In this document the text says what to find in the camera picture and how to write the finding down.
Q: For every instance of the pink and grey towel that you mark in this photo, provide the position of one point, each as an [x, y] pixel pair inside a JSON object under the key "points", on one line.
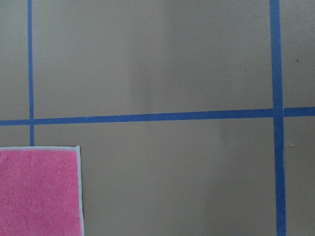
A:
{"points": [[41, 191]]}

